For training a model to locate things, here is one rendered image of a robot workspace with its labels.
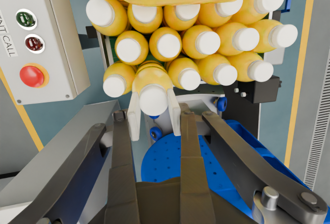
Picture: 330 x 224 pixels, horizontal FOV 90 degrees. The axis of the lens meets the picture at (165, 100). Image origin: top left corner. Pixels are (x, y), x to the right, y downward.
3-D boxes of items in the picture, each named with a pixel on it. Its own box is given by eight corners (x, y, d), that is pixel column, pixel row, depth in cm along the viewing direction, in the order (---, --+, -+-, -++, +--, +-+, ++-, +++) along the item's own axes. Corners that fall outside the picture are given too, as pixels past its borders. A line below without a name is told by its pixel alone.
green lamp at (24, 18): (22, 28, 26) (16, 27, 24) (16, 12, 25) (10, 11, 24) (37, 27, 26) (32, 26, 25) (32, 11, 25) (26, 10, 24)
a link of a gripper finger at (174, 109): (172, 109, 15) (180, 108, 15) (166, 88, 22) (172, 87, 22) (174, 136, 16) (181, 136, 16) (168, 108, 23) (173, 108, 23)
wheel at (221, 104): (216, 113, 48) (223, 114, 47) (217, 98, 46) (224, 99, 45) (220, 107, 51) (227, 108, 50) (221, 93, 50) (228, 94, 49)
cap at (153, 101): (133, 100, 23) (132, 105, 21) (151, 79, 22) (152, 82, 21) (154, 116, 24) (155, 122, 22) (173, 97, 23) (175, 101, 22)
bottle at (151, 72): (130, 75, 40) (117, 102, 23) (149, 52, 39) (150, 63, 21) (152, 93, 42) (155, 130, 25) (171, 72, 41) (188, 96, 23)
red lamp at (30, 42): (31, 51, 27) (25, 52, 26) (25, 37, 26) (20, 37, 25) (44, 50, 27) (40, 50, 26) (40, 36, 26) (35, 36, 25)
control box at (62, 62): (48, 89, 39) (15, 106, 29) (13, -10, 32) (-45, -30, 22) (91, 85, 40) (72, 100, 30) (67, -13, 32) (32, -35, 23)
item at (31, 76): (28, 87, 29) (23, 89, 28) (19, 66, 27) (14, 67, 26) (49, 84, 29) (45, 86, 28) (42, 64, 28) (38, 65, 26)
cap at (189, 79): (199, 86, 33) (201, 89, 32) (179, 89, 33) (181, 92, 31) (197, 67, 32) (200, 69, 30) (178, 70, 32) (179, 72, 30)
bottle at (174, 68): (187, 74, 51) (207, 93, 34) (165, 78, 51) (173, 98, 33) (185, 51, 49) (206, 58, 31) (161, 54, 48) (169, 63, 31)
